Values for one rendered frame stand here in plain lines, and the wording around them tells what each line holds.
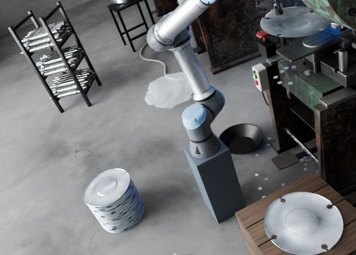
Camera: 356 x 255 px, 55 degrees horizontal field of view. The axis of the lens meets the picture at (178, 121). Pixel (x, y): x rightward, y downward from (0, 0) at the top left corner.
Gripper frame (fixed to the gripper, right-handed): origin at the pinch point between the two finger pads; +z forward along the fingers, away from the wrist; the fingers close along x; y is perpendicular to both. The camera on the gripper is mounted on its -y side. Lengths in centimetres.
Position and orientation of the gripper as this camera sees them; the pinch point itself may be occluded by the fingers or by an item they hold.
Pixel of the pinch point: (282, 11)
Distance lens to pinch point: 152.0
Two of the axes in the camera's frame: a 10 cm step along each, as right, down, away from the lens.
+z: 4.7, 1.7, 8.7
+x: -0.9, 9.8, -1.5
